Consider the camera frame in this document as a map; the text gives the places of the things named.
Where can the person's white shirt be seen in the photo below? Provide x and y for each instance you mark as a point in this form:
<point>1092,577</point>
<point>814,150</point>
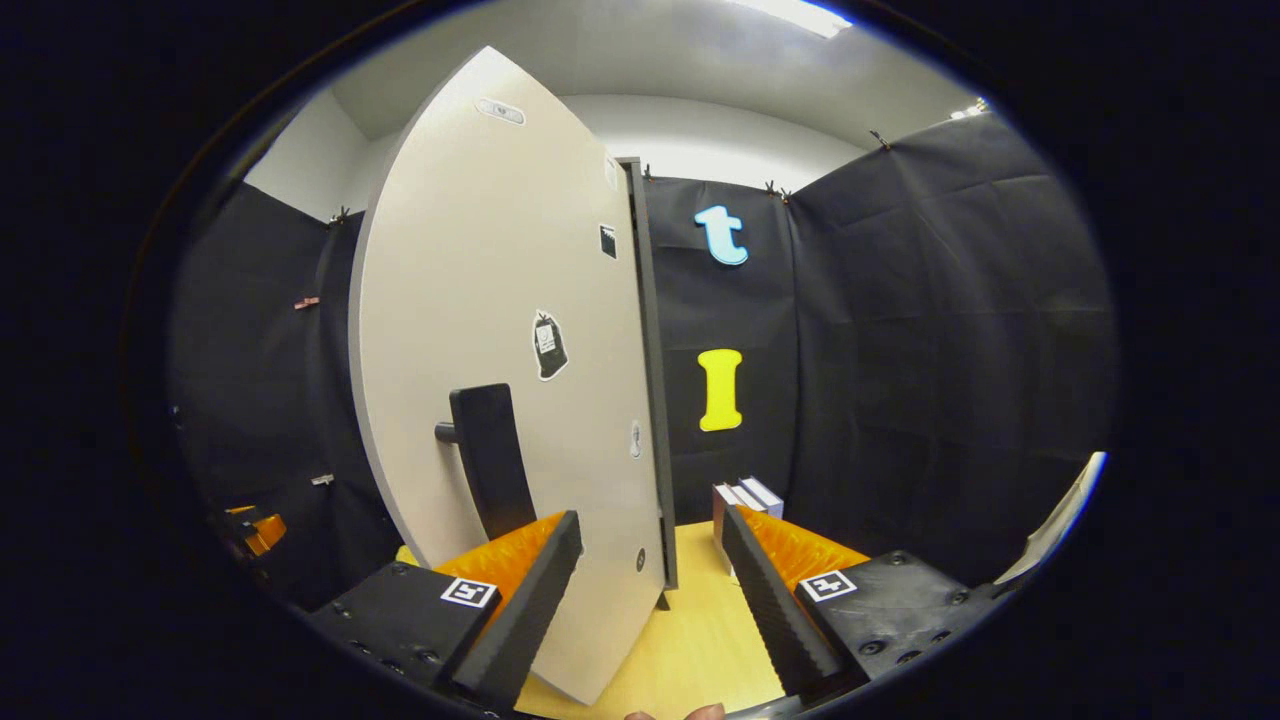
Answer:
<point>1070,500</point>

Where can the long ceiling light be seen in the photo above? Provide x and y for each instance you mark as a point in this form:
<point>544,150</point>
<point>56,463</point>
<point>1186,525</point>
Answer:
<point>800,15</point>

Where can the small ceiling light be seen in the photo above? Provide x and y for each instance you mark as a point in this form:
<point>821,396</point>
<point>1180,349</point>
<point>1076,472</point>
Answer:
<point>970,108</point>

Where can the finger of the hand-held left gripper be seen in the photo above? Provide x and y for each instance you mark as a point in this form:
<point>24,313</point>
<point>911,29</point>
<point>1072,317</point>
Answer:
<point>240,510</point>
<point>268,535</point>

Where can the beige cabinet door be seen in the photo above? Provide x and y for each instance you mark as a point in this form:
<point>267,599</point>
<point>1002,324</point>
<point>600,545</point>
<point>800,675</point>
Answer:
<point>480,250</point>

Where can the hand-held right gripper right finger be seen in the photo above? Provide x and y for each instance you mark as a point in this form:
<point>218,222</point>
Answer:
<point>775,620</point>

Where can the black backdrop cloth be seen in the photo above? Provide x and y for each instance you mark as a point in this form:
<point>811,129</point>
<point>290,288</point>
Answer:
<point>900,350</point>

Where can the stack of white books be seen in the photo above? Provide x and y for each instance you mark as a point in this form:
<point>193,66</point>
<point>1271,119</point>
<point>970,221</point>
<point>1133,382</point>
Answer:
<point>750,495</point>

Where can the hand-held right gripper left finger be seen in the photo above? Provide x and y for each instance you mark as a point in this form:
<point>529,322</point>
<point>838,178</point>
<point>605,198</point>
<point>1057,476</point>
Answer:
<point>520,620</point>

